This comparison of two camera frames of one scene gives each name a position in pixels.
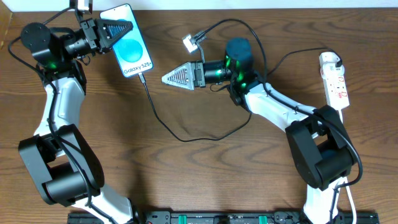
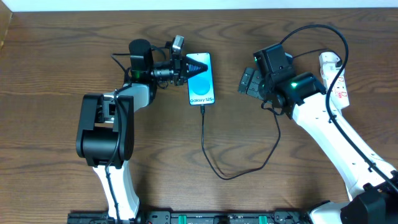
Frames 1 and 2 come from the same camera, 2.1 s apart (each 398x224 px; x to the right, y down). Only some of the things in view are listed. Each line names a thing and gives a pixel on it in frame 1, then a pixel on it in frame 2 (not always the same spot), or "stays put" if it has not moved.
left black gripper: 92,34 to 179,71
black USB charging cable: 246,124 to 274,148
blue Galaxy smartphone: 130,51 to 200,87
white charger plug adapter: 330,70 stays put
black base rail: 346,216 stays put
